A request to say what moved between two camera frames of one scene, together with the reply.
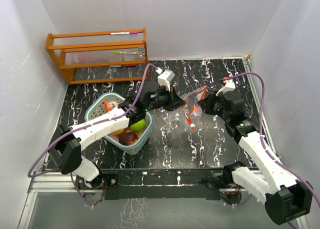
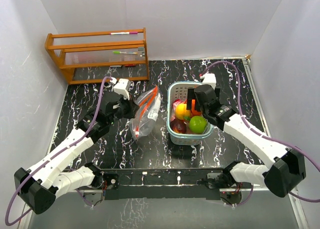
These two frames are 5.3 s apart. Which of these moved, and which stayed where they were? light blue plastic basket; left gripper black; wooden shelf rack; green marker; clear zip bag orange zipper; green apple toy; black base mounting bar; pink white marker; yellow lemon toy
Moved: yellow lemon toy; clear zip bag orange zipper; light blue plastic basket; green apple toy; left gripper black
Stayed: wooden shelf rack; green marker; pink white marker; black base mounting bar
